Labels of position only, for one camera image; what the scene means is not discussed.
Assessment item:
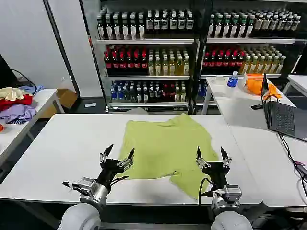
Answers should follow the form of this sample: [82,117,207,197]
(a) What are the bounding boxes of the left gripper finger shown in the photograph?
[116,147,135,172]
[99,143,114,164]

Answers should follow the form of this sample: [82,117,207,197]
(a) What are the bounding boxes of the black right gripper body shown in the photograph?
[202,161,232,191]

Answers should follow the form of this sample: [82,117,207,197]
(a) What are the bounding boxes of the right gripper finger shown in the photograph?
[195,146,212,170]
[220,146,233,169]

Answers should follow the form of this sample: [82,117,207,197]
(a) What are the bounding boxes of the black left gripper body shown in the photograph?
[96,158,126,190]

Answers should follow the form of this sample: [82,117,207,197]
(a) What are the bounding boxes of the yellow-green shirt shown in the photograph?
[116,113,219,201]

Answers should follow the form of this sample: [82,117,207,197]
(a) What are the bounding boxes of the large white work table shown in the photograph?
[0,113,263,230]

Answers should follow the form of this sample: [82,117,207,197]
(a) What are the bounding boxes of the white table with laptop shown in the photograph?
[201,76,307,208]

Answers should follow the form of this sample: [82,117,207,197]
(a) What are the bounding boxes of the grey chair back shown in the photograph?
[124,107,149,115]

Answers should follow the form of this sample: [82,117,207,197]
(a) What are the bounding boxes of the brown cardboard box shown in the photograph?
[39,88,79,119]

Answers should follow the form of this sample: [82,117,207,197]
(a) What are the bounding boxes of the dark grey laptop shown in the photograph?
[260,72,307,142]

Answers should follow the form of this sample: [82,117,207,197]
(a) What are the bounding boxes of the blue-label water bottle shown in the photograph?
[226,70,239,89]

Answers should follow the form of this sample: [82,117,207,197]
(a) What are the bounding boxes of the orange plastic bag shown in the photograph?
[244,73,283,100]

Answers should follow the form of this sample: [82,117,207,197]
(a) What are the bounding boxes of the clear plastic container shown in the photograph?
[212,76,227,86]

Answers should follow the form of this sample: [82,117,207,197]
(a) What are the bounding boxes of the white table with clothes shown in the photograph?
[0,88,66,166]

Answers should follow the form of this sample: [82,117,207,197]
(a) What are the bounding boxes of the purple cloth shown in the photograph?
[0,103,37,125]

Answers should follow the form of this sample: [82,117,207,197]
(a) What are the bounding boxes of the light blue cloth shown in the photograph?
[19,84,45,95]

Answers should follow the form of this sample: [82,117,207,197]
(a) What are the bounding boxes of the red cloth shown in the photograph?
[0,94,33,112]

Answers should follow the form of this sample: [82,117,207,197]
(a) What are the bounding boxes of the drinks shelf with pale bottles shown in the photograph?
[195,0,307,114]

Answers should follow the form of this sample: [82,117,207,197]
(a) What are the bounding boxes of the small white side table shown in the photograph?
[282,75,307,97]

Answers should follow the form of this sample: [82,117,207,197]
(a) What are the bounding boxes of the drinks shelf with dark bottles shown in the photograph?
[81,0,200,115]

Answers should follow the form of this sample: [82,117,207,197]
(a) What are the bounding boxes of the cream cloth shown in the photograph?
[0,87,26,101]

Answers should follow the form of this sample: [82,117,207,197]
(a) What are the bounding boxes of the black monitor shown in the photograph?
[0,53,18,89]

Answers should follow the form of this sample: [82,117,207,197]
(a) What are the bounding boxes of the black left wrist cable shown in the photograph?
[110,175,130,186]

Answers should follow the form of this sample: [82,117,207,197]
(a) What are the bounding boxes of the black laptop cable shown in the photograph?
[278,132,307,184]

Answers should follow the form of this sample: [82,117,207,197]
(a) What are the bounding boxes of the black monitor cable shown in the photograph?
[11,69,38,94]

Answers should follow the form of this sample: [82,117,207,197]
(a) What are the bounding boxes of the black partition frame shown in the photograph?
[42,0,81,97]

